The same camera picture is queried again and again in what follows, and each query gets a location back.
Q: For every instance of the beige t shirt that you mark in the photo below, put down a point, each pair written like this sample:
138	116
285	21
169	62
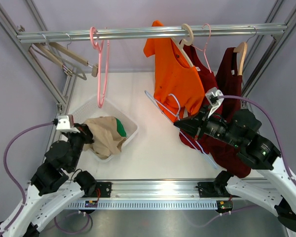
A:
107	141

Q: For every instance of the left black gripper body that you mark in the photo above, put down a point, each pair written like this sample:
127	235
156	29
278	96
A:
77	140

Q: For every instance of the aluminium hanging rail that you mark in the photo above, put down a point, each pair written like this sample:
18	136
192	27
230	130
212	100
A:
155	32

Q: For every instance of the green t shirt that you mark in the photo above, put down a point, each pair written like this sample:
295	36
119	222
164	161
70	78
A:
120	128

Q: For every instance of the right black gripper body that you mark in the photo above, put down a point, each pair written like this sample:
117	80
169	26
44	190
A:
213	127

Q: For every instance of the white plastic basket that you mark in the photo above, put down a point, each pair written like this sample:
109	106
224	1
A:
89	109

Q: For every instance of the red t shirt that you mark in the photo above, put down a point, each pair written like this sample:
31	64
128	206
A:
209	144

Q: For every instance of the white slotted cable duct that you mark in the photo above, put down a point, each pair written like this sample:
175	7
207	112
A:
144	205

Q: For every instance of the dark maroon t shirt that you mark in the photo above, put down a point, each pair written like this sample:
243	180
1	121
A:
229	82

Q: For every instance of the wooden hanger with metal hook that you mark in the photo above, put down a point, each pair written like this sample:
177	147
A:
241	51

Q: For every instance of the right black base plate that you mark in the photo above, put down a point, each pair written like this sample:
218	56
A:
207	189

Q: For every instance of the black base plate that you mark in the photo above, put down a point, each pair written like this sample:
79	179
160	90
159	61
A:
103	189
207	189

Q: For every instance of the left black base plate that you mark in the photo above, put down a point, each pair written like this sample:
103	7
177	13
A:
103	189

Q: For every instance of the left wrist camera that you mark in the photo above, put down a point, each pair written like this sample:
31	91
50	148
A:
65	124

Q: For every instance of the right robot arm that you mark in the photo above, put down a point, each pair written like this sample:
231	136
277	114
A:
256	152

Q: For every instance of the empty wooden hanger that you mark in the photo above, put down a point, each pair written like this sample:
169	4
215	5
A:
68	67
76	57

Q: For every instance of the pink plastic hanger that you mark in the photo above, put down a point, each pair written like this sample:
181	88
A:
103	49

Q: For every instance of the orange t shirt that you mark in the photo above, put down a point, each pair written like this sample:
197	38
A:
174	75

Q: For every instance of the beige round hook hanger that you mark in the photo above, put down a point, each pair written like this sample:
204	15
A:
186	41

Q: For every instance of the thin pink wire hanger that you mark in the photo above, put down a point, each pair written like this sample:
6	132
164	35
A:
204	49

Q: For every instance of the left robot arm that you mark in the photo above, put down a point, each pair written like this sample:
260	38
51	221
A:
44	200

